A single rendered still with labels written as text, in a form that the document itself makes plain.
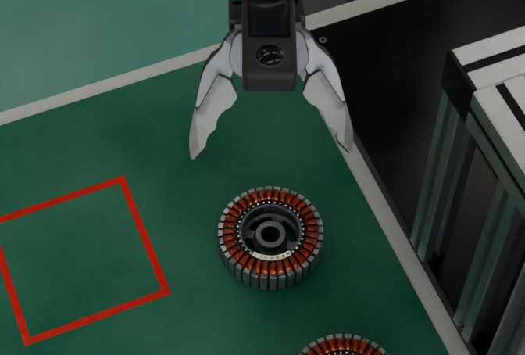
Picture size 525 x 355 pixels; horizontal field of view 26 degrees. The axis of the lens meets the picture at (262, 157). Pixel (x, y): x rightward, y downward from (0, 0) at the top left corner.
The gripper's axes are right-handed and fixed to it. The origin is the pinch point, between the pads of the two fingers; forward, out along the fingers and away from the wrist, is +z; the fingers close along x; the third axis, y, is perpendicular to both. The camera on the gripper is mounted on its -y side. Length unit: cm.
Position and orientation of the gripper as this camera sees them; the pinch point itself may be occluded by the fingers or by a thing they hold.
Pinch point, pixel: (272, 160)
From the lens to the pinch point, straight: 108.0
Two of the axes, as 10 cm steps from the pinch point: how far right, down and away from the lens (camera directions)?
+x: -10.0, 0.4, -0.2
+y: -0.4, -4.2, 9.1
